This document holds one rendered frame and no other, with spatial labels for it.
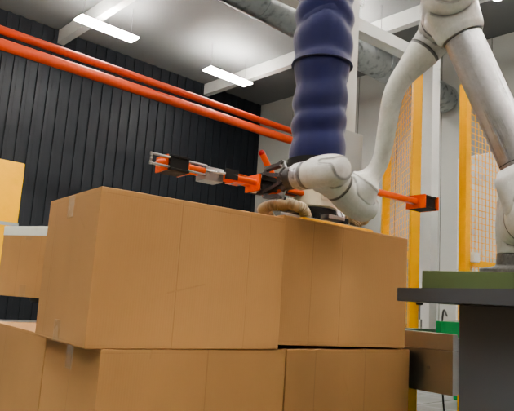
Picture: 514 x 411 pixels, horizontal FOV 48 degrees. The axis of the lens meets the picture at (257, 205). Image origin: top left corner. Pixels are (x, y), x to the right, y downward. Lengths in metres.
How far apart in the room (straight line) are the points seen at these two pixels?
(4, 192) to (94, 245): 7.74
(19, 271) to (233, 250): 2.08
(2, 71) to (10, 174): 4.22
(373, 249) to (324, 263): 0.24
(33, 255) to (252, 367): 2.03
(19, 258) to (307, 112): 2.04
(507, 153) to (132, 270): 0.99
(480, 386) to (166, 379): 0.84
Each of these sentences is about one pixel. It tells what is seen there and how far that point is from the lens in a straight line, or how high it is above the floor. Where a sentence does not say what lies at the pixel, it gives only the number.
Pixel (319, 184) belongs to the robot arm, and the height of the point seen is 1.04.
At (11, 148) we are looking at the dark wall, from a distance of 12.85.
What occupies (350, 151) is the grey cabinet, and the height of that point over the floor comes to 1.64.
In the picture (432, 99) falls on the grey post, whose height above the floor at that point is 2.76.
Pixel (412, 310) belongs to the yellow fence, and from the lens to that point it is 3.28.
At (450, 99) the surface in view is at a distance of 12.57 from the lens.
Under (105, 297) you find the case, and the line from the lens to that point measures 1.50.
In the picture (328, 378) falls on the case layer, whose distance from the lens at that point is 1.97.
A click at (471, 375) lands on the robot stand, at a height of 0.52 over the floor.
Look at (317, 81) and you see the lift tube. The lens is 2.22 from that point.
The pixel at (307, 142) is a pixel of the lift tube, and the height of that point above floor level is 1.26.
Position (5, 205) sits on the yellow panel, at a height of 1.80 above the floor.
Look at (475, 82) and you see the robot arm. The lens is 1.64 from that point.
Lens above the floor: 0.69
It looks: 9 degrees up
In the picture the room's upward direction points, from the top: 4 degrees clockwise
